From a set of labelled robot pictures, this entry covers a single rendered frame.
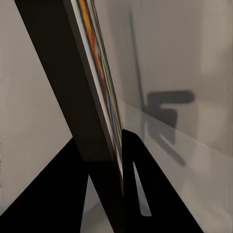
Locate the poster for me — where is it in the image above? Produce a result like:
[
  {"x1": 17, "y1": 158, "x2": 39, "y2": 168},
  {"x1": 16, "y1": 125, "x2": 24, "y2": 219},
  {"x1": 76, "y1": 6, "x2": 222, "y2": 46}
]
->
[{"x1": 15, "y1": 0, "x2": 125, "y2": 233}]

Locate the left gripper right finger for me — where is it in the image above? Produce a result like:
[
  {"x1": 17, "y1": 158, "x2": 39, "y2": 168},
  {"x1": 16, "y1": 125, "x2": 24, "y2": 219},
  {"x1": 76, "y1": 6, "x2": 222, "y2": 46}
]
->
[{"x1": 122, "y1": 129, "x2": 204, "y2": 233}]

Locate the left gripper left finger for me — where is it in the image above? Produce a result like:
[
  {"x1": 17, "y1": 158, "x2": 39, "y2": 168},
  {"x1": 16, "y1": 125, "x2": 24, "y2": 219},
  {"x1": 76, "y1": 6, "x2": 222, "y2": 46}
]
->
[{"x1": 0, "y1": 138, "x2": 89, "y2": 233}]

